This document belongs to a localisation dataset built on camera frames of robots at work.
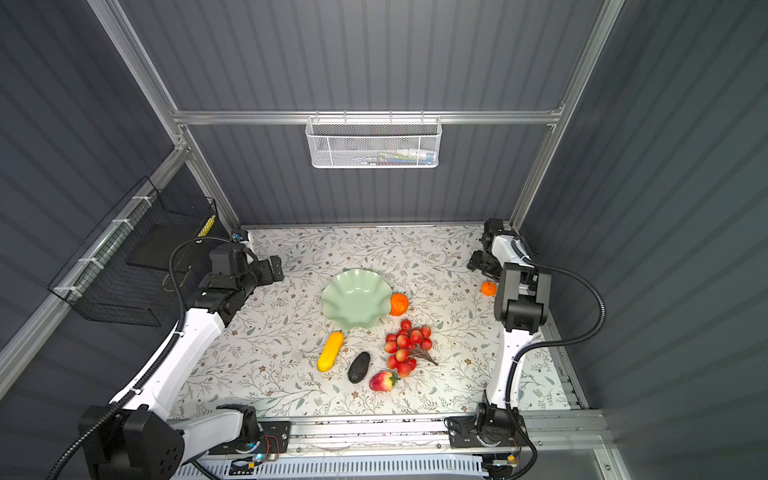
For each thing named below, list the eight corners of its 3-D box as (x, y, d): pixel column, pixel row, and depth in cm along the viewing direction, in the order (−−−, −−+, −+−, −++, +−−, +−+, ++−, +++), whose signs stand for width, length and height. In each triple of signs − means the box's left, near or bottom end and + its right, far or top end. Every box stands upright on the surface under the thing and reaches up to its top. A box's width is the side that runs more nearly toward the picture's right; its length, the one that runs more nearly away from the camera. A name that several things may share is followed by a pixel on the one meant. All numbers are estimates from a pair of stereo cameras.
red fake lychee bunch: (384, 378, 85) (384, 372, 80) (385, 326, 95) (384, 318, 90) (434, 378, 85) (437, 372, 80) (430, 326, 95) (431, 318, 90)
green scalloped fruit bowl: (321, 329, 94) (318, 321, 90) (330, 277, 107) (327, 268, 103) (391, 329, 94) (391, 321, 90) (391, 277, 107) (391, 268, 103)
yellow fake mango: (317, 369, 86) (315, 365, 83) (334, 335, 93) (332, 329, 90) (329, 374, 86) (326, 369, 82) (345, 339, 92) (343, 333, 89)
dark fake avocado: (346, 380, 84) (344, 375, 81) (360, 354, 89) (359, 349, 86) (357, 386, 83) (356, 381, 80) (371, 360, 88) (370, 354, 85)
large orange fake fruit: (390, 315, 94) (390, 309, 91) (390, 300, 98) (390, 293, 95) (408, 315, 94) (408, 309, 91) (407, 300, 98) (408, 293, 95)
